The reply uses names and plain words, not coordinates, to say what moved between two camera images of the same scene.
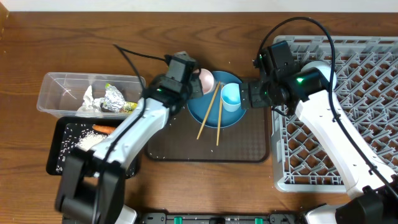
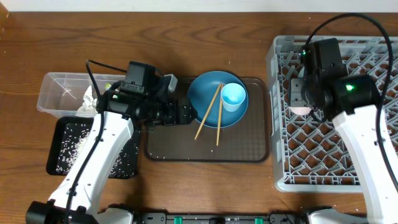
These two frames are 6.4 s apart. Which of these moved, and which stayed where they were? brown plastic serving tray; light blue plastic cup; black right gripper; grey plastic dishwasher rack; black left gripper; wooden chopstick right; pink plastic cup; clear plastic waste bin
Moved: black left gripper; black right gripper; pink plastic cup
Stayed: light blue plastic cup; brown plastic serving tray; wooden chopstick right; grey plastic dishwasher rack; clear plastic waste bin
